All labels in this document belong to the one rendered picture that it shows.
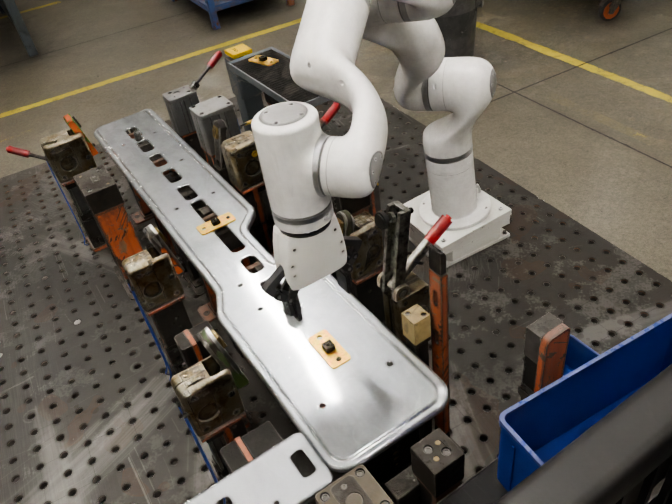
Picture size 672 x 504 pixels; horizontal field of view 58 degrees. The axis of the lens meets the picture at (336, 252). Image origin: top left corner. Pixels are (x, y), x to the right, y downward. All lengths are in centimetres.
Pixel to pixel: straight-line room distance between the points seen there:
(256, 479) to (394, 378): 26
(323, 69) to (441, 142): 71
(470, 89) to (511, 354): 59
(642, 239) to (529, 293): 139
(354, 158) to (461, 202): 88
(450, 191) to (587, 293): 41
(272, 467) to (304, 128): 48
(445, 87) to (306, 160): 72
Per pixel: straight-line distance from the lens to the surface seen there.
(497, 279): 158
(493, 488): 85
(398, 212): 94
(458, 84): 141
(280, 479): 91
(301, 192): 77
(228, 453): 98
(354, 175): 73
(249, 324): 111
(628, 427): 29
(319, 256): 86
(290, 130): 73
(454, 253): 160
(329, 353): 103
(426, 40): 123
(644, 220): 301
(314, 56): 83
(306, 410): 97
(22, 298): 193
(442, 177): 154
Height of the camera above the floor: 178
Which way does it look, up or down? 40 degrees down
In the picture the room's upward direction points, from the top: 9 degrees counter-clockwise
